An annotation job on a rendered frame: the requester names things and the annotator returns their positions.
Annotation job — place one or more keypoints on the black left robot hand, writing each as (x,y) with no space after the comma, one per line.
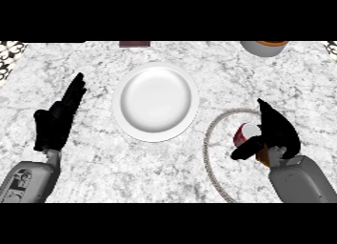
(58,119)

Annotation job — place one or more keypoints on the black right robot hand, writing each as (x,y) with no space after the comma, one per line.
(278,127)

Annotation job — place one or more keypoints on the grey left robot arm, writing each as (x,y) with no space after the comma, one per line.
(32,181)

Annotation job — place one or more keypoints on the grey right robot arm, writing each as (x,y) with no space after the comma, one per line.
(301,178)

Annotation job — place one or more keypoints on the red can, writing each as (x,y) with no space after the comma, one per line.
(247,132)

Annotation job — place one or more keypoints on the white oval plate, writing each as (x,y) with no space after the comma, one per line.
(155,101)

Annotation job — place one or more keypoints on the grey pot with orange rim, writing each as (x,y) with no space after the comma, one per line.
(264,48)

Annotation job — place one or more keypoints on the dark red block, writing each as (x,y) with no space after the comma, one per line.
(135,44)

